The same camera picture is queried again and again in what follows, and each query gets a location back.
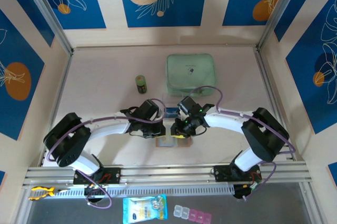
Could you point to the tan leather card holder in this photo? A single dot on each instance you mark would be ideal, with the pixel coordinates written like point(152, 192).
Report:
point(184, 143)

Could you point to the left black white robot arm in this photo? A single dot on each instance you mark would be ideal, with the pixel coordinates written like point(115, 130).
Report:
point(67, 140)

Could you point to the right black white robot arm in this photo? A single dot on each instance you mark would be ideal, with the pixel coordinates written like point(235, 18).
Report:
point(266, 134)

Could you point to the small green bottle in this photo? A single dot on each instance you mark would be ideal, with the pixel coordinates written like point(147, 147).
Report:
point(141, 84)

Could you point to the mint green zip pouch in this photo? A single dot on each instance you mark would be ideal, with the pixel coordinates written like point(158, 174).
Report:
point(190, 69)

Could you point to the blue white snack packet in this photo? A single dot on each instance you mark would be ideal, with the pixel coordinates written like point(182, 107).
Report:
point(144, 208)

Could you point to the pink clear pill organizer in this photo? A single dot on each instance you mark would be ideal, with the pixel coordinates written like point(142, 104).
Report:
point(192, 214)

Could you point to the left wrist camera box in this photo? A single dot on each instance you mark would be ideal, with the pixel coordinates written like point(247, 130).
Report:
point(148, 109)

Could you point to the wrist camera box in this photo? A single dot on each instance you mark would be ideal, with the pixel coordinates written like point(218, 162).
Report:
point(187, 105)
point(148, 109)

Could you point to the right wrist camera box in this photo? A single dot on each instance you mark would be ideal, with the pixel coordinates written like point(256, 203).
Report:
point(187, 105)

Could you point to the wide aluminium base rail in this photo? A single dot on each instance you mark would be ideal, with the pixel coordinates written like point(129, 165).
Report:
point(168, 172)

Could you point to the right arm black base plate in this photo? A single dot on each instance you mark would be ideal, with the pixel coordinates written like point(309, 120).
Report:
point(221, 173)

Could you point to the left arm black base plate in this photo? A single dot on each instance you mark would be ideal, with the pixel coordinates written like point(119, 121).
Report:
point(114, 175)

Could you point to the aluminium frame rail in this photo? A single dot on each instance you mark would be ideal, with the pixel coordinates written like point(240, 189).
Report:
point(58, 97)
point(264, 71)

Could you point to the aluminium frame post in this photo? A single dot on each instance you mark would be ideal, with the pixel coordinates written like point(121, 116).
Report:
point(288, 5)
point(47, 8)

